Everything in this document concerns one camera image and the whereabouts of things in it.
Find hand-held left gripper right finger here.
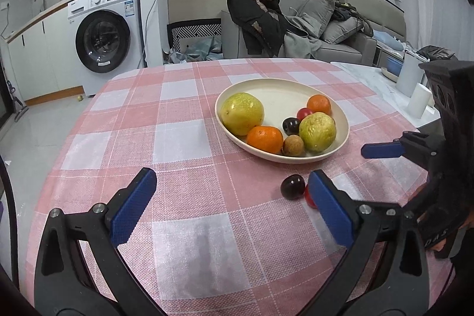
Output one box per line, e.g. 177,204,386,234
300,170,431,316

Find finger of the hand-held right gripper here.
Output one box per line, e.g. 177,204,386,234
361,131,442,169
372,202,412,218

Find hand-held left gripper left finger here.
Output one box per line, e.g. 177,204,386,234
34,168,164,316

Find dark purple plum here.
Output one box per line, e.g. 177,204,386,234
282,117,301,135
280,174,306,200

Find bumpy yellow-green guava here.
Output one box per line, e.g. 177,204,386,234
299,112,337,153

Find brown kiwi fruit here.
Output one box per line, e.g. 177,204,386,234
282,135,305,157

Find orange mandarin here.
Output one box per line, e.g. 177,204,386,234
307,94,332,117
246,126,284,155

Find cream round plate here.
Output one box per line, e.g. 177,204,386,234
215,78,350,164

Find smooth yellow-green guava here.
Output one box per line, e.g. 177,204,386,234
221,93,265,136

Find person's right hand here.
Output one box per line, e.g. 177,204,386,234
409,188,450,254

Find white paper roll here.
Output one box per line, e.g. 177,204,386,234
408,83,433,120

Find white kettle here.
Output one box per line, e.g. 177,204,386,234
397,51,430,98

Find dark bag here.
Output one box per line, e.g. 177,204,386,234
417,46,456,61

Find white marble side table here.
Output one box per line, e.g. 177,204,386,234
331,60,443,131

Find cream tray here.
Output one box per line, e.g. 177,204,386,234
381,66,401,81

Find blue bowl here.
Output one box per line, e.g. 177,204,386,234
386,56,404,76

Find pink checked tablecloth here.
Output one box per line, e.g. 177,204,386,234
33,58,456,316

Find light blue cloth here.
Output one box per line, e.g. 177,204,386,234
372,29,406,50

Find grey sofa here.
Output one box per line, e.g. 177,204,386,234
220,0,378,67

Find small grey cushion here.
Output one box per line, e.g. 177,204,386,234
320,16,363,44

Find white washing machine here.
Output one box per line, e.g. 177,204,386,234
67,0,146,96

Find grey blanket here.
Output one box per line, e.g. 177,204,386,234
283,14,323,59

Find pile of dark clothes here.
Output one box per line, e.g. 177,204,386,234
331,1,373,35

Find large grey cushion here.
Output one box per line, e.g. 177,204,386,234
296,0,336,39

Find mop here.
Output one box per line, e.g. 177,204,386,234
5,79,30,122

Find crumpled teal plastic bag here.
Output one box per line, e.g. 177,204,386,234
163,36,225,64

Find white base cabinets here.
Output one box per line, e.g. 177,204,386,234
5,5,87,105

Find black jacket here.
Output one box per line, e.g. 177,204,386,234
227,0,287,58

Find patterned black white bag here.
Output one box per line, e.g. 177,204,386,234
166,18,223,63

